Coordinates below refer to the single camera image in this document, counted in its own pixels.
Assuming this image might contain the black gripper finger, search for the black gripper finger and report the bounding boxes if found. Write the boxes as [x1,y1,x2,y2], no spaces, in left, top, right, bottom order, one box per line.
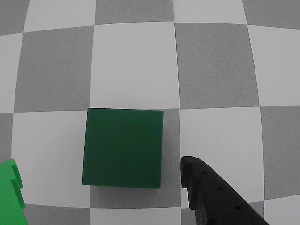
[180,156,271,225]

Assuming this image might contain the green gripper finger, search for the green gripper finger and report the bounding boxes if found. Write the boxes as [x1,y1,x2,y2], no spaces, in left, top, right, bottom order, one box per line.
[0,158,28,225]

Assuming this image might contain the dark green cube dice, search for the dark green cube dice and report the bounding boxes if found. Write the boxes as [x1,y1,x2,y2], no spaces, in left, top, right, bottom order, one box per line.
[82,107,164,189]

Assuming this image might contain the grey white checkered mat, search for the grey white checkered mat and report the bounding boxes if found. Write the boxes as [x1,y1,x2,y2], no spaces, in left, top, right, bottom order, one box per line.
[0,0,300,225]

